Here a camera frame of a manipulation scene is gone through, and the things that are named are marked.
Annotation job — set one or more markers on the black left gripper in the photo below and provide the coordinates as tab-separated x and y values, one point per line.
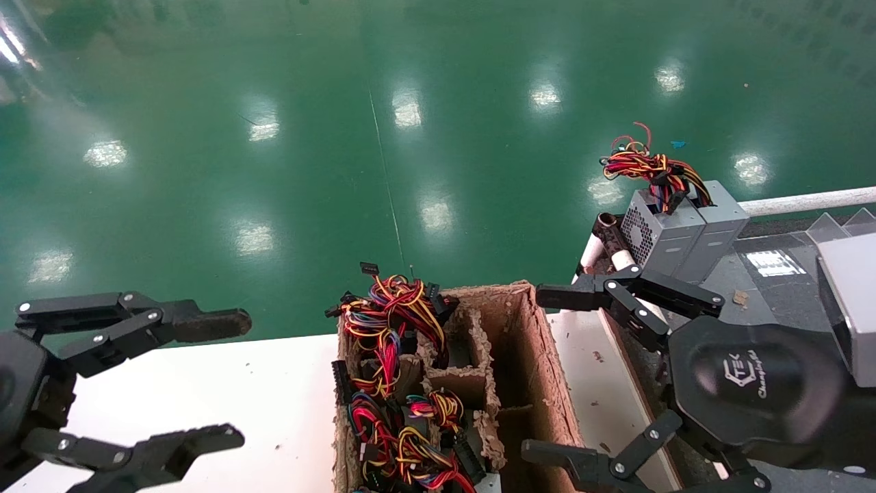
31	390

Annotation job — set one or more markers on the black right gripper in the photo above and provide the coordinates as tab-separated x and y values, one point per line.
753	390

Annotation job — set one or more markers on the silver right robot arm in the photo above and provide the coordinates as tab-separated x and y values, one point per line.
855	308

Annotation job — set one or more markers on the brown pulp cardboard tray box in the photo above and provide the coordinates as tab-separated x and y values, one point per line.
534	356

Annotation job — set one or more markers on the white support leg tube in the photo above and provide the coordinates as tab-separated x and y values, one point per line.
592	253

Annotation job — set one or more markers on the dark tube joint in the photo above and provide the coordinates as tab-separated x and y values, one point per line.
608	229

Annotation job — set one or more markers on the grey power supply with vent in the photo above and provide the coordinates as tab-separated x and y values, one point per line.
667	236

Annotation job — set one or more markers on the black conveyor belt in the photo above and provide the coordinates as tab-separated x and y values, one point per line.
773	301

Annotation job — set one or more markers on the grey power supply unit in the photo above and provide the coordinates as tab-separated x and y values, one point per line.
718	233

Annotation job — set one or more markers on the black multi-pin connector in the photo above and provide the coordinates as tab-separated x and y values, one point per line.
341	382

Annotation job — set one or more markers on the clear plastic guide plate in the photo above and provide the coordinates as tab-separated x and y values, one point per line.
864	220
828	229

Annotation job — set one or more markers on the long white rail tube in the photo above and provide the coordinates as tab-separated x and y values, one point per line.
624	260

